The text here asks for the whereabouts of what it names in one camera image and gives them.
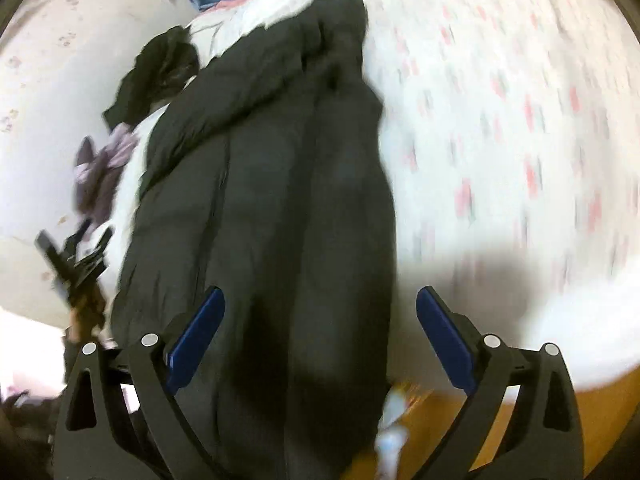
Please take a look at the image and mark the cherry print bed sheet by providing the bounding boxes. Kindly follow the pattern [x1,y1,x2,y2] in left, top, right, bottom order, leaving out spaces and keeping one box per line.
[114,0,640,396]

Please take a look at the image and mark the purple lilac folded jacket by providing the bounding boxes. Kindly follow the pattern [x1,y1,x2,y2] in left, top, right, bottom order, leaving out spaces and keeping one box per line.
[74,122,139,240]

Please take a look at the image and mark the crumpled black jacket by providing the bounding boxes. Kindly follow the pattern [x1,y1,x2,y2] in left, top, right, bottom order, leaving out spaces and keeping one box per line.
[103,26,200,130]

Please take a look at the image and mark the white striped duvet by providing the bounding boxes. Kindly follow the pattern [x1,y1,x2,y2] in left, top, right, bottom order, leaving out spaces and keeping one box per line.
[189,0,312,68]

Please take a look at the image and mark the person left hand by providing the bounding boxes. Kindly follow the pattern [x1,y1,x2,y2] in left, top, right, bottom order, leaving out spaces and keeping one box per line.
[66,284,106,344]

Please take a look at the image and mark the large black puffer jacket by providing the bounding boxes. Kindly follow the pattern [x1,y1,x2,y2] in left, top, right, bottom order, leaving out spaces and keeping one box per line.
[112,0,395,479]

